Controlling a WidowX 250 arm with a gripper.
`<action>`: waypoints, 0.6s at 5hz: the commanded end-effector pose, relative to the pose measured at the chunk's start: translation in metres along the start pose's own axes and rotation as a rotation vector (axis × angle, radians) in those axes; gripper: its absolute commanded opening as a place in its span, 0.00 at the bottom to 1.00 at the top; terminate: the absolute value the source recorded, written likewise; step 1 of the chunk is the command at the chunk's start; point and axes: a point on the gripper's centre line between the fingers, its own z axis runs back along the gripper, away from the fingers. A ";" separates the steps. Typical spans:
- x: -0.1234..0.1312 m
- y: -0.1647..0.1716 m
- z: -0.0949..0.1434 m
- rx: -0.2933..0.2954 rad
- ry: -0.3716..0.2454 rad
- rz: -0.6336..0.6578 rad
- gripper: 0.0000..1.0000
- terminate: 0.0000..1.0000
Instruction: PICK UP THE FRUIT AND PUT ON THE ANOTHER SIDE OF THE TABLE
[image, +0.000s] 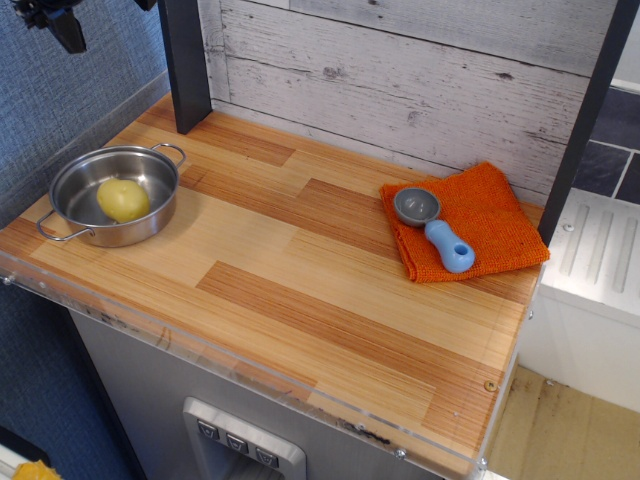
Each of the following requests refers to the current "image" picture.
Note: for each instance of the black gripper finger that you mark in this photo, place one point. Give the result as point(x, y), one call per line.
point(67, 30)

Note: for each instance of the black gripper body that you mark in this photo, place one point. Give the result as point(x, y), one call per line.
point(33, 11)

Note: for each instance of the stainless steel pot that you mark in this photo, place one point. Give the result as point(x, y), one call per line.
point(73, 194)

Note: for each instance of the yellow potato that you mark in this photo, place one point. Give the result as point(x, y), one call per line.
point(123, 200)

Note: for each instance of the silver toy fridge front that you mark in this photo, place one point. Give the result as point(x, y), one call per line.
point(149, 386)

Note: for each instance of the grey blue measuring scoop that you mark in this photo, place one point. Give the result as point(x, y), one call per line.
point(417, 207)

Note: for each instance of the yellow object bottom left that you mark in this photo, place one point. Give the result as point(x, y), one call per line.
point(35, 471)

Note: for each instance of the ice dispenser panel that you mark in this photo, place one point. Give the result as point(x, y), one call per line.
point(240, 442)

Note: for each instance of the orange knitted cloth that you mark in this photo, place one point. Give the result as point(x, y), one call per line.
point(481, 208)

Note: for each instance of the white radiator cover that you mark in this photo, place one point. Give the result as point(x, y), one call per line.
point(583, 326)

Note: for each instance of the dark left post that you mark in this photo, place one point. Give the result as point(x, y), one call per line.
point(185, 58)

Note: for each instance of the dark post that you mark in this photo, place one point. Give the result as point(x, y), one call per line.
point(185, 58)
point(599, 84)

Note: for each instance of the dark right post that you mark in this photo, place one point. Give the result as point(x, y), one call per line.
point(599, 84)

